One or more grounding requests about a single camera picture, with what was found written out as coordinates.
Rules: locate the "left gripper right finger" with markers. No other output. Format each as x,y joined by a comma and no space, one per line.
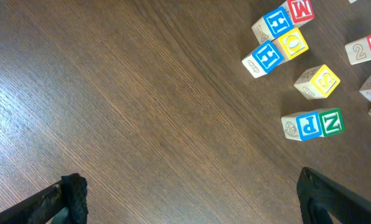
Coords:
321,199

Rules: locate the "yellow S block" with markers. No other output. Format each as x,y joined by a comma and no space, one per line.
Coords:
317,82

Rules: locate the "blue h block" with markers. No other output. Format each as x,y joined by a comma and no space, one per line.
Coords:
272,25
263,59

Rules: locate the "yellow O block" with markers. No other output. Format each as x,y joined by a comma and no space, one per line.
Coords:
291,44

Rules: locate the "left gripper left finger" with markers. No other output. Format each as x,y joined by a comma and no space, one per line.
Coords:
63,202

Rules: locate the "blue H block lower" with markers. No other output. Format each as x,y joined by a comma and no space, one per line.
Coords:
263,59

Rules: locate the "blue H block upper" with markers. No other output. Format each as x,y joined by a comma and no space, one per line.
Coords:
272,25

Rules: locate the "red 6 block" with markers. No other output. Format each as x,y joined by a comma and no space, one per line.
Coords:
359,51

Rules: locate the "green N block left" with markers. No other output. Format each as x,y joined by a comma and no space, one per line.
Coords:
331,121

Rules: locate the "red M block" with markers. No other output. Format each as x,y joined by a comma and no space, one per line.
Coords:
299,11

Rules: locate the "blue P block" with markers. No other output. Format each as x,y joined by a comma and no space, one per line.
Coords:
302,126

